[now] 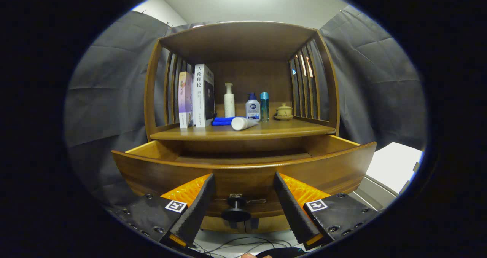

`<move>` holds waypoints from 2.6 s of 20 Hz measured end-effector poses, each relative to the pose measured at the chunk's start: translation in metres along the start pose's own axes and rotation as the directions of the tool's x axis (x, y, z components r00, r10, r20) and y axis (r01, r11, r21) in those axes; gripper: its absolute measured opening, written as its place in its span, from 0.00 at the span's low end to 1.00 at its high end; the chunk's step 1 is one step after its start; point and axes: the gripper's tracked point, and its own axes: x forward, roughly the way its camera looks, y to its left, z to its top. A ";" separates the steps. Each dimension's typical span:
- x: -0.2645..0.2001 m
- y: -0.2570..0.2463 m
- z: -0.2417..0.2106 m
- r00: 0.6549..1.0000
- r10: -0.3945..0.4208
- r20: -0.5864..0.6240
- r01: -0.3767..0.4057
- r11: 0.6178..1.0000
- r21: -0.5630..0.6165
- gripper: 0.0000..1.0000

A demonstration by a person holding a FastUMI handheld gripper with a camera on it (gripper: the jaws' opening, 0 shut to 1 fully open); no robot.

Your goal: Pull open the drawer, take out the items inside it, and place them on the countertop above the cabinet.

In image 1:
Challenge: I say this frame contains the black floor cables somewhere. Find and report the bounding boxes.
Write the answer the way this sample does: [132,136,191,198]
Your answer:
[190,235,301,257]

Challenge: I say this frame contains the teal bottle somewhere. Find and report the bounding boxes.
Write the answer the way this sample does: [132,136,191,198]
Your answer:
[260,92,270,122]

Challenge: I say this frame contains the white book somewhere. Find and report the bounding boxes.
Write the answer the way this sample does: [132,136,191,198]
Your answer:
[192,64,216,128]

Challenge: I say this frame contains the white green tube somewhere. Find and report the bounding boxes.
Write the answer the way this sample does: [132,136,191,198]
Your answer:
[231,116,260,131]

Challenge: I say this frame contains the brown wooden cabinet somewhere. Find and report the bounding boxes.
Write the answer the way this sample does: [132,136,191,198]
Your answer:
[144,21,340,234]

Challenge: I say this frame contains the white topped grey furniture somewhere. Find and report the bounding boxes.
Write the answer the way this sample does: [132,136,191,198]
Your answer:
[348,142,423,212]

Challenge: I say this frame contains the beige lidded teacup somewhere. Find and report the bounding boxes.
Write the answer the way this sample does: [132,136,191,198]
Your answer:
[274,103,294,121]

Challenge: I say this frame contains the purple book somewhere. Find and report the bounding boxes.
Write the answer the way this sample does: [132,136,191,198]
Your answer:
[178,71,193,129]

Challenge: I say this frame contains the brown wooden drawer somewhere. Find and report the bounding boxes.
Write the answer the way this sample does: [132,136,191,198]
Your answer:
[111,134,377,223]

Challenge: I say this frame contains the white bottle blue cap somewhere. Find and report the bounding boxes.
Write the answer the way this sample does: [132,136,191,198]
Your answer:
[245,93,261,122]

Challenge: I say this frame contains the white pump bottle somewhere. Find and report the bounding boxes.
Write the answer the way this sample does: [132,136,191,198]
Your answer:
[224,83,236,118]

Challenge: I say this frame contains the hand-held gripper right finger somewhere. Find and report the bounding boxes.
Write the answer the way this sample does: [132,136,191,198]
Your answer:
[273,172,381,251]

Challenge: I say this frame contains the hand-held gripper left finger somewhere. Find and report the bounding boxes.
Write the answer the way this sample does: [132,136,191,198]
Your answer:
[105,173,216,249]

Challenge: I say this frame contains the wooden cabinet door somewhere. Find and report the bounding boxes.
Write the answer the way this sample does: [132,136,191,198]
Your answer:
[201,214,244,234]
[243,214,293,234]

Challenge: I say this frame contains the wooden countertop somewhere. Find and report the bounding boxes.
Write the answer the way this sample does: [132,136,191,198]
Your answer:
[150,117,336,141]

